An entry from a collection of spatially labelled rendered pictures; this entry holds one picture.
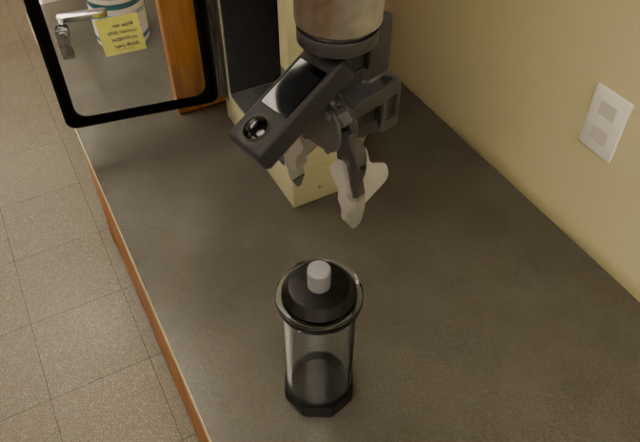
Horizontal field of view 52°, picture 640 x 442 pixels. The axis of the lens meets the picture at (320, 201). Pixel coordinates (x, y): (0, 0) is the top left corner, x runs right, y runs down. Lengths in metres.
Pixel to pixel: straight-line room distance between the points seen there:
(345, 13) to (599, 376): 0.73
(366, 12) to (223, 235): 0.71
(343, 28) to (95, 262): 2.03
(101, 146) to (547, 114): 0.87
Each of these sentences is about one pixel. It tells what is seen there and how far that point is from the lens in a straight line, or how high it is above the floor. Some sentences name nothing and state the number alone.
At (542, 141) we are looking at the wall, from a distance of 1.26.
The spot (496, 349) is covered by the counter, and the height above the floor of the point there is 0.94.
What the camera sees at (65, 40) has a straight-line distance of 1.27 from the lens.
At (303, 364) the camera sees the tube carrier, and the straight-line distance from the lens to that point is 0.86.
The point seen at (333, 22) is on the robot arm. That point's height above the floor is 1.54.
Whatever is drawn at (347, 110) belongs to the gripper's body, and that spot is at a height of 1.45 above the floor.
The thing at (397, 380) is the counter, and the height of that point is 0.94.
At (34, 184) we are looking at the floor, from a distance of 2.87.
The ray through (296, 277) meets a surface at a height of 1.18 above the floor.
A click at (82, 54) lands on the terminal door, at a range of 1.31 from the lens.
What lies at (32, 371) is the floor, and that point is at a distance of 2.28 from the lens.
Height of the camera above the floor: 1.81
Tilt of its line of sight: 45 degrees down
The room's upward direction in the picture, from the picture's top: straight up
